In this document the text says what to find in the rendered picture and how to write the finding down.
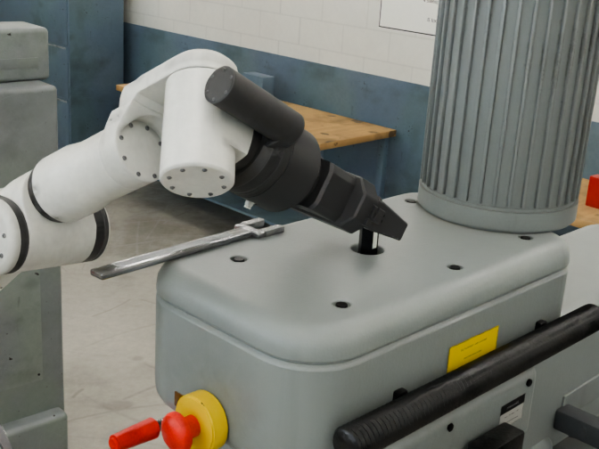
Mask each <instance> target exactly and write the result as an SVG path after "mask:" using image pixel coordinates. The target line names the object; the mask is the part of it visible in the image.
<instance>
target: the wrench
mask: <svg viewBox="0 0 599 449"><path fill-rule="evenodd" d="M264 223H265V219H263V218H261V217H258V218H255V219H251V220H248V221H245V222H242V223H241V224H236V225H235V226H234V229H233V230H229V231H226V232H222V233H217V234H214V235H210V236H207V237H204V238H200V239H198V240H194V241H188V242H185V243H182V244H178V245H176V246H172V247H168V248H165V249H160V250H156V251H153V252H150V253H146V254H143V255H140V256H137V257H131V258H128V259H124V260H121V261H118V262H114V263H111V264H108V265H102V266H99V267H96V268H92V269H91V270H90V274H91V275H93V276H94V277H96V278H98V279H100V280H102V281H103V280H106V279H110V278H112V277H115V276H119V275H122V274H125V273H131V272H134V271H136V270H140V269H143V268H146V267H149V266H152V265H157V264H161V263H164V262H168V261H170V260H173V259H177V258H180V257H185V256H188V255H192V254H194V253H198V252H201V251H203V250H207V249H213V248H215V247H219V246H222V245H225V244H228V243H231V242H235V241H239V240H243V239H246V238H250V237H251V236H252V237H254V238H257V239H260V238H264V237H269V236H272V235H275V234H278V233H283V232H284V226H283V225H280V224H275V225H271V226H268V227H265V228H262V229H256V228H258V227H260V226H264Z"/></svg>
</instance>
